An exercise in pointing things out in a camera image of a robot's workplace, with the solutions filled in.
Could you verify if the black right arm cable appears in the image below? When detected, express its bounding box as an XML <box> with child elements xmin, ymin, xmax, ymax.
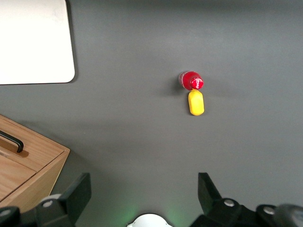
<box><xmin>276</xmin><ymin>203</ymin><xmax>303</xmax><ymax>227</ymax></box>

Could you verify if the beige plastic tray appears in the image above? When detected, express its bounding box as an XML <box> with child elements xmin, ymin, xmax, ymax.
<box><xmin>0</xmin><ymin>0</ymin><xmax>76</xmax><ymax>85</ymax></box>

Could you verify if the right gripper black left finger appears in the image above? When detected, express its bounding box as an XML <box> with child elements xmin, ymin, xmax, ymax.
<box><xmin>35</xmin><ymin>172</ymin><xmax>92</xmax><ymax>227</ymax></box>

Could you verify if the red coke bottle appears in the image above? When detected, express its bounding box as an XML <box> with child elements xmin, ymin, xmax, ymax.
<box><xmin>178</xmin><ymin>70</ymin><xmax>205</xmax><ymax>91</ymax></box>

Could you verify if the wooden drawer cabinet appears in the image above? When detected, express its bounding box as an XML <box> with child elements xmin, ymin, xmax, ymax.
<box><xmin>0</xmin><ymin>114</ymin><xmax>71</xmax><ymax>213</ymax></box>

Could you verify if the yellow toy lemon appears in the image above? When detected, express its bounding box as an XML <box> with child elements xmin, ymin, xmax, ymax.
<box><xmin>188</xmin><ymin>89</ymin><xmax>205</xmax><ymax>116</ymax></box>

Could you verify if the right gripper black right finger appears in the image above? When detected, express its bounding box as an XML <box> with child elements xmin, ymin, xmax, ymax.
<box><xmin>191</xmin><ymin>172</ymin><xmax>257</xmax><ymax>227</ymax></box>

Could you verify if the black drawer handle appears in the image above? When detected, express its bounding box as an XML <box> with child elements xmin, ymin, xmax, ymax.
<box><xmin>0</xmin><ymin>129</ymin><xmax>25</xmax><ymax>154</ymax></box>

